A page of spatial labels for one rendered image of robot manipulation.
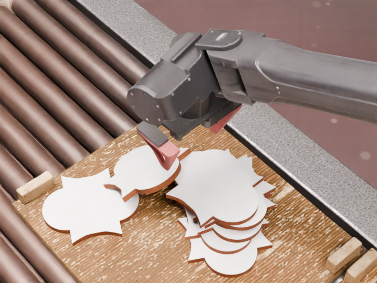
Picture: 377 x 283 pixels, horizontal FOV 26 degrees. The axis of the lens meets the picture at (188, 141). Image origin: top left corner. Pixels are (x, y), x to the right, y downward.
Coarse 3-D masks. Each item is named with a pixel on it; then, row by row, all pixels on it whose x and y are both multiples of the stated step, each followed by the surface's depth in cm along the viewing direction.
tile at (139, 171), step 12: (132, 156) 128; (144, 156) 127; (180, 156) 122; (120, 168) 127; (132, 168) 125; (144, 168) 123; (156, 168) 121; (180, 168) 120; (108, 180) 125; (120, 180) 124; (132, 180) 122; (144, 180) 120; (156, 180) 118; (168, 180) 118; (132, 192) 120; (144, 192) 119
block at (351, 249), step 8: (352, 240) 118; (344, 248) 117; (352, 248) 117; (360, 248) 118; (336, 256) 116; (344, 256) 116; (352, 256) 118; (328, 264) 116; (336, 264) 115; (344, 264) 118
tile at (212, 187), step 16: (192, 160) 123; (208, 160) 123; (224, 160) 123; (192, 176) 121; (208, 176) 121; (224, 176) 121; (240, 176) 121; (256, 176) 121; (176, 192) 119; (192, 192) 119; (208, 192) 119; (224, 192) 119; (240, 192) 119; (192, 208) 117; (208, 208) 117; (224, 208) 117; (240, 208) 117; (256, 208) 117; (224, 224) 116; (240, 224) 116
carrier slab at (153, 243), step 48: (144, 144) 133; (192, 144) 133; (240, 144) 133; (48, 192) 126; (288, 192) 126; (48, 240) 121; (96, 240) 121; (144, 240) 121; (288, 240) 121; (336, 240) 121
